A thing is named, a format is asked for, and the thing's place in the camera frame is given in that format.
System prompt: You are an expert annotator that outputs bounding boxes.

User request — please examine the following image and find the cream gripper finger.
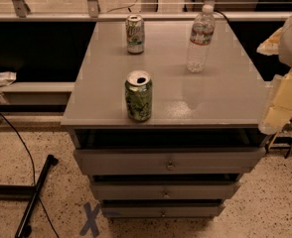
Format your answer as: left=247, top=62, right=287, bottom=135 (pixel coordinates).
left=256, top=28, right=282, bottom=56
left=258, top=68, right=292, bottom=135

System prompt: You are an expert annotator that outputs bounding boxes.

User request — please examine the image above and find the clear plastic water bottle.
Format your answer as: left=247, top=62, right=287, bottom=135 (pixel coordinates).
left=187, top=4, right=216, bottom=72

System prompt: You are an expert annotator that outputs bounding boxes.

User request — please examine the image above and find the white green 7up can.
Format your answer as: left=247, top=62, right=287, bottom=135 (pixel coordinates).
left=125, top=15, right=145, bottom=54

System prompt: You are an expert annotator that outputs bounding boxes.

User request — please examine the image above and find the green crumpled soda can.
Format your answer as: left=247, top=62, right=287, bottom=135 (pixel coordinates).
left=125, top=70, right=152, bottom=122

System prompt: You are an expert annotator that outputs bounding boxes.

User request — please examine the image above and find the grey metal railing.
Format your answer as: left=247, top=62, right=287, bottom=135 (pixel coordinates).
left=0, top=0, right=292, bottom=22

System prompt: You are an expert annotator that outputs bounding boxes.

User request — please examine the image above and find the grey drawer cabinet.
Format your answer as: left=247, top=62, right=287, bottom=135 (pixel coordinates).
left=62, top=21, right=269, bottom=218

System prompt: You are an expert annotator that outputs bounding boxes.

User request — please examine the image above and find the crumpled silver bag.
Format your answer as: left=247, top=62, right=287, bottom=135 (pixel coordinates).
left=0, top=71, right=16, bottom=87

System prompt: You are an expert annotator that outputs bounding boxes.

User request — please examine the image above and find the black metal floor stand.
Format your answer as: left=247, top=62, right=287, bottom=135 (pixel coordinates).
left=0, top=155, right=59, bottom=238

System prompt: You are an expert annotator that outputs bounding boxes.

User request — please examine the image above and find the yellow wooden frame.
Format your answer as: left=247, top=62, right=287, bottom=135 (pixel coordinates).
left=266, top=109, right=292, bottom=159

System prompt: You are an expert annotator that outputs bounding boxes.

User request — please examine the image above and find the black floor cable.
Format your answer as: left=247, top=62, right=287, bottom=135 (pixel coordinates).
left=0, top=104, right=61, bottom=238

